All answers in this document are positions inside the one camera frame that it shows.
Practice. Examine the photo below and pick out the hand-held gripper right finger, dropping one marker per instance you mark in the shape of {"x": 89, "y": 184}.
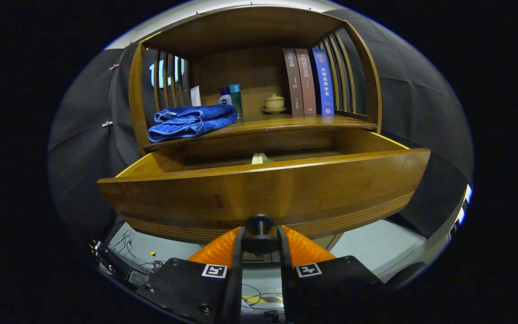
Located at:
{"x": 286, "y": 292}

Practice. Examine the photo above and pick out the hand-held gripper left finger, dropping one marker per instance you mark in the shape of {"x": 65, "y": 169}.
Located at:
{"x": 237, "y": 288}

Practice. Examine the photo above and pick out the black drawer knob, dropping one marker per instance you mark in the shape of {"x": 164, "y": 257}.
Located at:
{"x": 260, "y": 222}

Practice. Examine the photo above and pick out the wooden drawer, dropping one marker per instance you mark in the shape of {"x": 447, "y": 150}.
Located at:
{"x": 286, "y": 193}

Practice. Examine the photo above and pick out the pale green white ornament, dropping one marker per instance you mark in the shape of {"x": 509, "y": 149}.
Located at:
{"x": 261, "y": 158}

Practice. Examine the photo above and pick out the wooden countertop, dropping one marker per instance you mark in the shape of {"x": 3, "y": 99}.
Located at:
{"x": 277, "y": 122}

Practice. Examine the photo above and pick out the wooden cabinet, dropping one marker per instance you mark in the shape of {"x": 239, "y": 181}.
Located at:
{"x": 241, "y": 27}

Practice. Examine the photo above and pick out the yellow black floor tape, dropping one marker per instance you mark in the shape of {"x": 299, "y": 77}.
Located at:
{"x": 254, "y": 299}

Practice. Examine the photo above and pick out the black equipment box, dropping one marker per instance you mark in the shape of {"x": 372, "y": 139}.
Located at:
{"x": 124, "y": 270}

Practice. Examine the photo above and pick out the blue towel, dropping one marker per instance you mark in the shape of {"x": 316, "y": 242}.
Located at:
{"x": 187, "y": 123}

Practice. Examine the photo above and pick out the beige saucer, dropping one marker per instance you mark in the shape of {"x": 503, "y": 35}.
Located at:
{"x": 274, "y": 110}

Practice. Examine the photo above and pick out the teal clear bottle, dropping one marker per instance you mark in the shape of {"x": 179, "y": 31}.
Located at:
{"x": 236, "y": 99}

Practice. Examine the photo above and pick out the white bottle with blue cap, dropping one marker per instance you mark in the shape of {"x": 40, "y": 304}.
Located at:
{"x": 225, "y": 99}

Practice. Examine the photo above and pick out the beige lidded teacup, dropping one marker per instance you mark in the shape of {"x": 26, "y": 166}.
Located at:
{"x": 275, "y": 101}

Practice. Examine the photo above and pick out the white tube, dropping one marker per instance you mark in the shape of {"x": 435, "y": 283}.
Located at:
{"x": 195, "y": 96}

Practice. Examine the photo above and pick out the dark brown book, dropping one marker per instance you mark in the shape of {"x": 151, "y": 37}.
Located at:
{"x": 293, "y": 85}

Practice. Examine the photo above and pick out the reddish brown book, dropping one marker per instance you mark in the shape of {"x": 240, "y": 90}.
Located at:
{"x": 306, "y": 85}

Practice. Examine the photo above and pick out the blue book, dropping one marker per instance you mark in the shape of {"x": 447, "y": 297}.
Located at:
{"x": 324, "y": 85}

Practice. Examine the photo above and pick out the black backdrop cloth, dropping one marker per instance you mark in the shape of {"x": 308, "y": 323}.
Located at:
{"x": 421, "y": 90}

